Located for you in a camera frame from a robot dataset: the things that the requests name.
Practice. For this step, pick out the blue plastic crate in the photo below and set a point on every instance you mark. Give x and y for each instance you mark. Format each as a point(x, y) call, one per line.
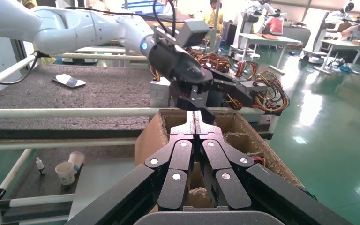
point(142, 6)

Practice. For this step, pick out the white wheeled robot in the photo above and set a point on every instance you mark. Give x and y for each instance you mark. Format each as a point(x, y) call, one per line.
point(318, 37)
point(245, 31)

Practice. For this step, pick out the printed paper cup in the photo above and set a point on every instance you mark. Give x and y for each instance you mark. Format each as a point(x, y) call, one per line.
point(65, 174)

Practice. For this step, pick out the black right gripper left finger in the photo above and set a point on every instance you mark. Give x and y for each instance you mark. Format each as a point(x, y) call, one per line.
point(180, 155)

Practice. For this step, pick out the dark foam shelf mat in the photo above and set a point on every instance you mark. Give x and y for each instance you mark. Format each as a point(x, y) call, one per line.
point(52, 153)

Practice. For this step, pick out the white pipe rail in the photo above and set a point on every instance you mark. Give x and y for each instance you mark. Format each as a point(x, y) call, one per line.
point(6, 73)
point(43, 200)
point(74, 113)
point(105, 56)
point(59, 144)

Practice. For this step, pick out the small white dropper bottle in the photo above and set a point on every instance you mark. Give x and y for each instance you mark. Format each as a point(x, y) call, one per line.
point(40, 167)

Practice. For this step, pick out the white work table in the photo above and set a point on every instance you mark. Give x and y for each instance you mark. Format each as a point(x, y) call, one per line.
point(270, 38)
point(338, 43)

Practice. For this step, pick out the person in red shirt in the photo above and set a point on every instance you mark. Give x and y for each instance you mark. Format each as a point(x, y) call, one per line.
point(274, 24)

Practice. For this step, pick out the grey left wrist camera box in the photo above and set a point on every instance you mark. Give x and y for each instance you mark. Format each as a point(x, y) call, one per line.
point(192, 32)

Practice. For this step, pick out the smartphone with reflective screen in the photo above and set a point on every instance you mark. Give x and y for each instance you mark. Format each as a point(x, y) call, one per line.
point(68, 81)

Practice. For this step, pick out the cardboard box with dividers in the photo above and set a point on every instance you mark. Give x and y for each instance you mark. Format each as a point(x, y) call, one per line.
point(150, 139)

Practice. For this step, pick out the person in yellow coat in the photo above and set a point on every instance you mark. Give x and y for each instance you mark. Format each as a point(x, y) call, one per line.
point(214, 18)

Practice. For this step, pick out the plain paper cup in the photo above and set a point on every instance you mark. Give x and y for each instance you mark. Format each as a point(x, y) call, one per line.
point(77, 160)

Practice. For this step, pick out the workbench with dark top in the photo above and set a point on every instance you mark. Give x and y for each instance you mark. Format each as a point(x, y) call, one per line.
point(99, 49)

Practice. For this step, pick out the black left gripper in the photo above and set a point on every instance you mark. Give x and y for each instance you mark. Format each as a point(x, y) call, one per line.
point(173, 62)

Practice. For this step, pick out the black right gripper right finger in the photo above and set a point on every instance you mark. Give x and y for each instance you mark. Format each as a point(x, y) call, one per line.
point(217, 155)

